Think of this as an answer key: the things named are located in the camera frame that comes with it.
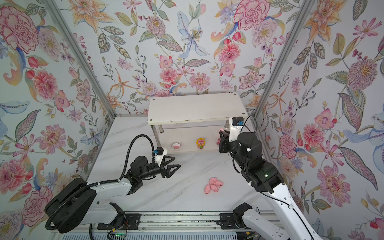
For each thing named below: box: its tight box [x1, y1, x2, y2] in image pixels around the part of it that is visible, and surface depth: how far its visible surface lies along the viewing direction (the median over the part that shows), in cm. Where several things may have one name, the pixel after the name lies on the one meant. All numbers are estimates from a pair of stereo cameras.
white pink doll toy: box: [171, 142, 182, 152], surface depth 92 cm
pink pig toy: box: [204, 177, 224, 194], surface depth 86 cm
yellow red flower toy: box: [196, 137, 206, 149], surface depth 95 cm
